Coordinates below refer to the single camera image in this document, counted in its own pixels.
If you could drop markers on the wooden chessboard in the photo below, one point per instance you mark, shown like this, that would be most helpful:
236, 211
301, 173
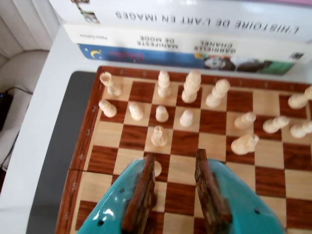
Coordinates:
182, 143

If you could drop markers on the small black device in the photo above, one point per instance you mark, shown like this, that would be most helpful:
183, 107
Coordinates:
5, 112

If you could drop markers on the white Gabrielle Chanel book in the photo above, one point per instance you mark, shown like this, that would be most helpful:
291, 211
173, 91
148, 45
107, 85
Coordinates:
122, 34

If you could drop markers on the blue illustrated spine book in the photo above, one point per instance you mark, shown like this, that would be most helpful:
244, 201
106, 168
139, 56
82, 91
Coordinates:
170, 57

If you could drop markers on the white L'Histoire de l'Art book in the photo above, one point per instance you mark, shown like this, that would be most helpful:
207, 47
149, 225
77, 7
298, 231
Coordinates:
170, 7

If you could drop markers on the cream sofa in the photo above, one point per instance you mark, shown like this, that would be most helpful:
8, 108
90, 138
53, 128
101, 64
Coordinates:
19, 70

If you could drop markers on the light wooden rook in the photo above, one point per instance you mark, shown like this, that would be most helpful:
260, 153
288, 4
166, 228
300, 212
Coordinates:
300, 98
110, 84

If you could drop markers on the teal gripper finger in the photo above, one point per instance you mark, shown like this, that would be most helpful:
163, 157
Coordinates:
241, 202
109, 202

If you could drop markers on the dark grey mat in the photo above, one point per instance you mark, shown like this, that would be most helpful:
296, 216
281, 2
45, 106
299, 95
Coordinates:
56, 146

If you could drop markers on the light wooden bishop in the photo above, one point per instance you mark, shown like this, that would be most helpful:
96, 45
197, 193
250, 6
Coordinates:
158, 168
164, 84

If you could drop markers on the light wooden pawn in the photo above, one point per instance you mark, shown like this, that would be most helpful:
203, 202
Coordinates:
245, 120
136, 111
161, 113
275, 124
301, 129
186, 117
107, 107

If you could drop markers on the light wooden knight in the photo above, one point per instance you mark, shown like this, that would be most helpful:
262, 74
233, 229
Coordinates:
245, 144
159, 135

